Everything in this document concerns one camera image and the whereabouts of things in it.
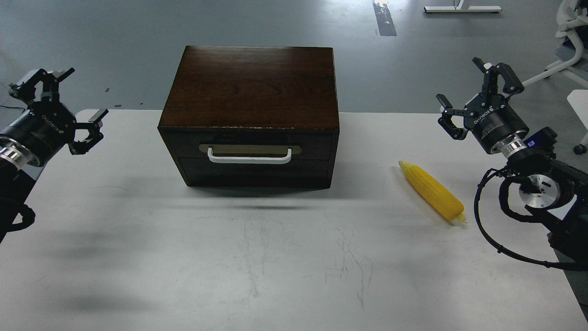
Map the dark wooden drawer cabinet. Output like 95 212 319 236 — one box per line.
158 46 340 189

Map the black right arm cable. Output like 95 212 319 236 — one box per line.
474 168 588 271

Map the white drawer handle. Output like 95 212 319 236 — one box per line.
207 147 292 164

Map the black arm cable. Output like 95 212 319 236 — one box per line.
474 168 588 271
0 197 36 231

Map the dark wooden drawer front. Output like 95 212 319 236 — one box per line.
168 132 333 160

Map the black floor tape strip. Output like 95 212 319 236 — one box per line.
372 0 397 36

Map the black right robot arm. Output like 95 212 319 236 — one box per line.
436 57 587 272

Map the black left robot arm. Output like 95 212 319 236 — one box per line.
0 68 108 238

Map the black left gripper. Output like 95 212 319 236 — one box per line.
0 68 109 167

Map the yellow corn cob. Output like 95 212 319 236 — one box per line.
398 160 466 222

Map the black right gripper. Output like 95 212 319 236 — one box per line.
436 57 530 154

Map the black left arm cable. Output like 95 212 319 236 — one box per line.
0 197 36 231

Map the white desk foot bar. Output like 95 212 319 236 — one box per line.
424 0 502 13

